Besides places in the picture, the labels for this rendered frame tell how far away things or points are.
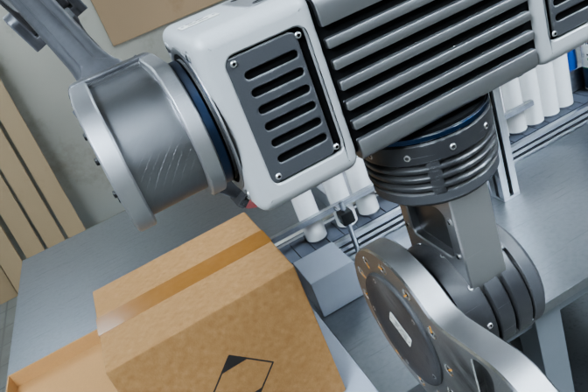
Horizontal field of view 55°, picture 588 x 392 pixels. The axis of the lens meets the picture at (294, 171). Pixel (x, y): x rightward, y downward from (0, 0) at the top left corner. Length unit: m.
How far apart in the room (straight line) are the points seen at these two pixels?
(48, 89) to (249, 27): 3.80
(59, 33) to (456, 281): 0.56
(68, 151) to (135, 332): 3.44
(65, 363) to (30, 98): 2.91
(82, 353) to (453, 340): 1.08
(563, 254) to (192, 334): 0.72
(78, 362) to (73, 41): 0.89
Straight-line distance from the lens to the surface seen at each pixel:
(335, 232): 1.35
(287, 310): 0.89
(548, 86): 1.58
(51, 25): 0.81
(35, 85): 4.19
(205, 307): 0.86
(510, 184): 1.39
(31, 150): 3.91
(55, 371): 1.50
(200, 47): 0.42
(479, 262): 0.62
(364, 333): 1.14
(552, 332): 1.23
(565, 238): 1.26
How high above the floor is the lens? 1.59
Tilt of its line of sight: 24 degrees down
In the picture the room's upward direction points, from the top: 21 degrees counter-clockwise
